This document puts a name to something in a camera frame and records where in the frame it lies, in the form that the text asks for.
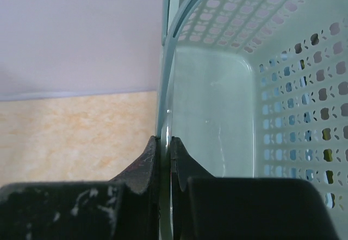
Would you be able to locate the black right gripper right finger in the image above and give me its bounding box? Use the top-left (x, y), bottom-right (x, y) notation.
top-left (171, 137), bottom-right (338, 239)

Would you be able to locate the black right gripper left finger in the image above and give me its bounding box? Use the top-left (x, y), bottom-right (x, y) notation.
top-left (1, 137), bottom-right (160, 239)

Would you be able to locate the large teal perforated basket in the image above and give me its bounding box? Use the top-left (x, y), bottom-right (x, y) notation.
top-left (156, 0), bottom-right (347, 239)

